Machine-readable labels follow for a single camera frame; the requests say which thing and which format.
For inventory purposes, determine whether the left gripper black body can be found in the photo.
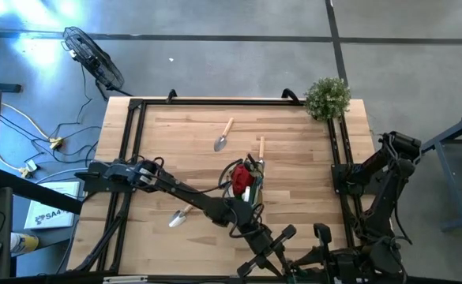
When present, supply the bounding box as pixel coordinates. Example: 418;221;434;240
236;223;298;279

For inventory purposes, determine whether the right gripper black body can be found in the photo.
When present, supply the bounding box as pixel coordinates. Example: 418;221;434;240
313;222;358;284

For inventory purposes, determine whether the beige green-trimmed gardening bag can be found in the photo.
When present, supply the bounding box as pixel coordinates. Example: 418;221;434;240
217;153;267;208

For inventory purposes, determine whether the red garden glove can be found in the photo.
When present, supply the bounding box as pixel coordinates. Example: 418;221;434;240
230;163;255;197

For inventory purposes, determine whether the pale-bladed trowel wooden handle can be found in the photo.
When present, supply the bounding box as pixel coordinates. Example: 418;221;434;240
167;204;194;229

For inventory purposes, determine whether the narrow grey trowel wooden handle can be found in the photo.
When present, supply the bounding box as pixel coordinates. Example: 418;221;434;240
257;136;267;166

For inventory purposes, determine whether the wide grey trowel wooden handle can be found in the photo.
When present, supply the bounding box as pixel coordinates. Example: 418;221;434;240
212;117;235;153

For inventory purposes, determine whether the small green potted plant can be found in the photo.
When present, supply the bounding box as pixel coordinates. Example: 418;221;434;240
304;76;352;122

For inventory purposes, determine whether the white printed cardboard box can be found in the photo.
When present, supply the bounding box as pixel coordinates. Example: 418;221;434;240
24;180;80;231

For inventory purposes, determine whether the black desk beam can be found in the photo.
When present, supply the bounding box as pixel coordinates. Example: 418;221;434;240
0;168;82;216

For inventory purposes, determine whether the yellow white spray can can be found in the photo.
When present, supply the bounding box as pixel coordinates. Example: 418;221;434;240
9;232;40;255

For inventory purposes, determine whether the black floor fan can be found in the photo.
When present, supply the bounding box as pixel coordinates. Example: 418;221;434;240
61;25;134;102

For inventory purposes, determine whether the black aluminium table frame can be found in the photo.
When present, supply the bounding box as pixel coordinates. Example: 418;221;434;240
72;88;404;284

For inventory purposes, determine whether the blue-grey table leg frame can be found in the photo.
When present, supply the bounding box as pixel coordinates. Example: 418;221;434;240
413;108;462;233

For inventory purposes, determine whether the black floor cable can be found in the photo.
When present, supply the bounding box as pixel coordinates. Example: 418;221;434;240
0;65;103;165

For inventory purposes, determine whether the yellow extension cable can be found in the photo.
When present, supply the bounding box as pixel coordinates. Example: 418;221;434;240
0;77;54;141

